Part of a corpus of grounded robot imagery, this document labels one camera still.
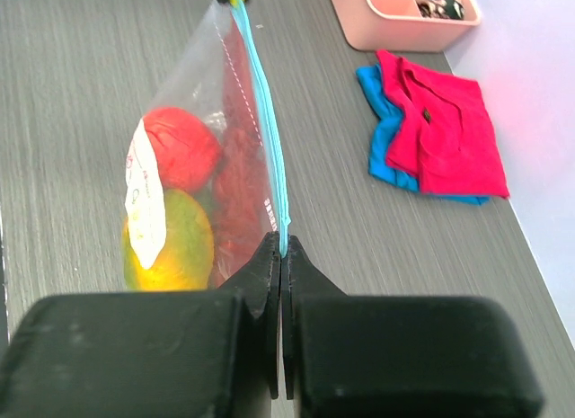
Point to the green toy lime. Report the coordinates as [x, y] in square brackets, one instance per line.
[207, 201]

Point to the red toy apple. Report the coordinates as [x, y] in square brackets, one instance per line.
[186, 151]

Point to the blue folded cloth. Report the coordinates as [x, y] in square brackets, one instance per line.
[390, 119]

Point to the clear zip top bag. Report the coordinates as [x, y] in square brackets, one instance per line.
[197, 86]

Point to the pink compartment tray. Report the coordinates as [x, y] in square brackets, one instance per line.
[397, 25]

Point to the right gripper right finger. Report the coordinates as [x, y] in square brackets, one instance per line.
[398, 356]

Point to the red toy lobster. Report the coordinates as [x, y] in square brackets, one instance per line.
[241, 186]

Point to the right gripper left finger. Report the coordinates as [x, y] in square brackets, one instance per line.
[210, 353]

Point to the black dotted sock roll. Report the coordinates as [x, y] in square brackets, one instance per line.
[441, 9]

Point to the yellow orange toy mango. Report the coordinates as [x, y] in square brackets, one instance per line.
[187, 259]

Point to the red folded cloth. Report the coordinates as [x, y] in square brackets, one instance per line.
[446, 139]

